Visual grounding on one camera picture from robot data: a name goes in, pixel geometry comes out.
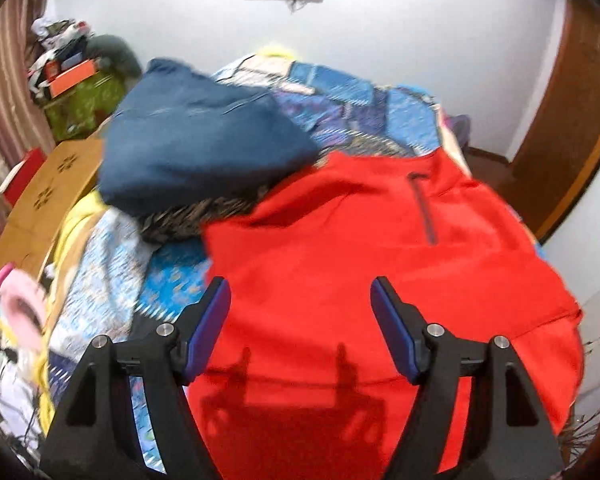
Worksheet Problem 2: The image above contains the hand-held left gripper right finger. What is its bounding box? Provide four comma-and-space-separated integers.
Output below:
370, 276, 566, 480

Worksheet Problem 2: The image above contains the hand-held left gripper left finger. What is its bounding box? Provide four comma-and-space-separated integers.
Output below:
40, 276, 232, 480

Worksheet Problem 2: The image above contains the red zip-neck sweater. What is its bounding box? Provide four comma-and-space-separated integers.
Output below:
187, 150, 586, 480

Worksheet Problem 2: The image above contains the dark patterned knit cloth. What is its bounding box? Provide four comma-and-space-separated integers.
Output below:
140, 137, 421, 246

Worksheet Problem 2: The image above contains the yellow cloth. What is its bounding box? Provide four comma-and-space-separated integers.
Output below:
37, 190, 108, 436

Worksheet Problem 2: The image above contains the dark blue garment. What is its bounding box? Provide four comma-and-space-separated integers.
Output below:
97, 58, 322, 218

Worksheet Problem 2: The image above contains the pink plush item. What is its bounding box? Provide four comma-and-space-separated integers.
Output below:
0, 262, 48, 351

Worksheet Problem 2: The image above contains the blue patterned quilt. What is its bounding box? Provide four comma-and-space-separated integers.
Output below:
45, 55, 473, 476

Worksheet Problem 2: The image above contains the red box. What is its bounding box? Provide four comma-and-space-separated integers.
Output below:
0, 147, 48, 206

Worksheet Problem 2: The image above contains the green bag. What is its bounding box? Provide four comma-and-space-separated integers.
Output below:
45, 72, 127, 142

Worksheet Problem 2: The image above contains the orange box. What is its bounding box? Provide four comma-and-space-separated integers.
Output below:
47, 59, 98, 97

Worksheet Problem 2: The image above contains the dark green cloth bundle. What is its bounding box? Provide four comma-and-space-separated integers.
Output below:
85, 35, 143, 81

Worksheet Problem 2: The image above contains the striped curtain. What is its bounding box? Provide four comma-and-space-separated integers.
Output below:
0, 0, 57, 161

